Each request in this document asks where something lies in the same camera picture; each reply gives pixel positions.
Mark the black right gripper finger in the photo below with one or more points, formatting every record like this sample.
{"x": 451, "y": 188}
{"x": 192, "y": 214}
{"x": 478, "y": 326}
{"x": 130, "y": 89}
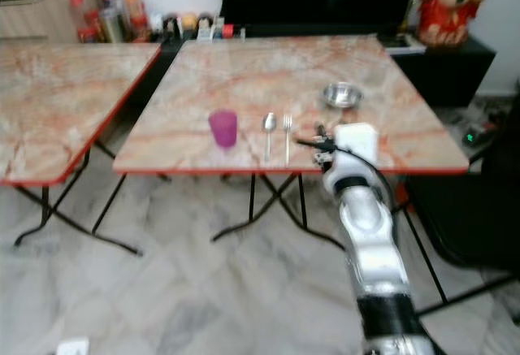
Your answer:
{"x": 318, "y": 132}
{"x": 305, "y": 142}

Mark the stainless steel bowl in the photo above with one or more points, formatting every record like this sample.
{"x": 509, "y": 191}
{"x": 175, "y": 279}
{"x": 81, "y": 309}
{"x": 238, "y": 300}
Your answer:
{"x": 343, "y": 95}

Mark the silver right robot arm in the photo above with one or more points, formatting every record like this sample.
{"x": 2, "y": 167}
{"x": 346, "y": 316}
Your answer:
{"x": 367, "y": 227}

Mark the steel fork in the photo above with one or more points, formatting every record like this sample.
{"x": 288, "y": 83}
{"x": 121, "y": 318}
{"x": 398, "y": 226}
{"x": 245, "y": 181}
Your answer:
{"x": 287, "y": 138}

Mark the steel spoon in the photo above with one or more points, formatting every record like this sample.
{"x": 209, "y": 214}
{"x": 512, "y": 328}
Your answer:
{"x": 269, "y": 121}

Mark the marble-pattern red-edged folding table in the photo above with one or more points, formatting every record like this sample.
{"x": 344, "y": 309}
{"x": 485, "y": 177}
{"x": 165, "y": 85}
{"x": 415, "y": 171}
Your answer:
{"x": 260, "y": 75}
{"x": 49, "y": 99}

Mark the purple plastic cup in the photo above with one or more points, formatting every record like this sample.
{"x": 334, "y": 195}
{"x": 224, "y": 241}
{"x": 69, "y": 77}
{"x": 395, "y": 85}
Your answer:
{"x": 223, "y": 128}

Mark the small red figurine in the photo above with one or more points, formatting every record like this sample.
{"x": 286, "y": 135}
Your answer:
{"x": 227, "y": 31}

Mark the power strip with green light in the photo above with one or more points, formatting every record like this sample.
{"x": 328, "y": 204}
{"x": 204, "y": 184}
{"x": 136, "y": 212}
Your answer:
{"x": 473, "y": 136}

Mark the small dark-haired figurine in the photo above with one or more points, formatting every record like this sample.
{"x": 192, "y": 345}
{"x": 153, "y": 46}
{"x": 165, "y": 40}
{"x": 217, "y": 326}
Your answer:
{"x": 205, "y": 26}
{"x": 170, "y": 28}

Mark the small orange figurine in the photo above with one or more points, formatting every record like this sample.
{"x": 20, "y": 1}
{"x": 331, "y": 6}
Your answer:
{"x": 188, "y": 22}

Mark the red and gold figurine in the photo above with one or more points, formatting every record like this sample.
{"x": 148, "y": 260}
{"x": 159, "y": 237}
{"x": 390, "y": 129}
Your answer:
{"x": 448, "y": 10}

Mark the small white figurine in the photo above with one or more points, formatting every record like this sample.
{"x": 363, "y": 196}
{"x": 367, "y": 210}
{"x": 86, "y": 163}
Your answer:
{"x": 155, "y": 29}

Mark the light wooden cabinet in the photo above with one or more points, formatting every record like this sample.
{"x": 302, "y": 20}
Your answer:
{"x": 41, "y": 18}

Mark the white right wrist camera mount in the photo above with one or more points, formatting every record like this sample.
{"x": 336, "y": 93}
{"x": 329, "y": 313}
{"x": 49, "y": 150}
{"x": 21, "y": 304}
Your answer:
{"x": 357, "y": 142}

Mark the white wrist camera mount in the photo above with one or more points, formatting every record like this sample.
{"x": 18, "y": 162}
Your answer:
{"x": 357, "y": 142}
{"x": 73, "y": 346}

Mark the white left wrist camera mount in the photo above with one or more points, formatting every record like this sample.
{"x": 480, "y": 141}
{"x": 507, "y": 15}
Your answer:
{"x": 73, "y": 346}

